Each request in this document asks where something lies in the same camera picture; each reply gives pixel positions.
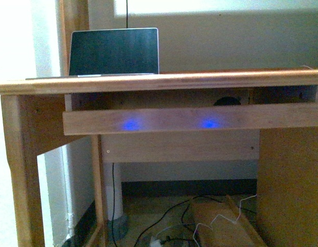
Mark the dark grey computer mouse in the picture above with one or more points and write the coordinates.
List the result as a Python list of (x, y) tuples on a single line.
[(227, 101)]

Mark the wooden pull-out keyboard tray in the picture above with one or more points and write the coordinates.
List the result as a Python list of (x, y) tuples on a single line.
[(257, 116)]

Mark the silver laptop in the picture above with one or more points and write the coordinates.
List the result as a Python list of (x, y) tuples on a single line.
[(114, 52)]

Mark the white pipe with grey base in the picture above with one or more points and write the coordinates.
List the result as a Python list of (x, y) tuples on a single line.
[(117, 218)]

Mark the wooden rolling stand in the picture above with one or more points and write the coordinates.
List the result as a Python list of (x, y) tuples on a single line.
[(223, 224)]

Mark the wooden desk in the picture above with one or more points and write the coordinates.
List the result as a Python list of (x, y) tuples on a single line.
[(287, 186)]

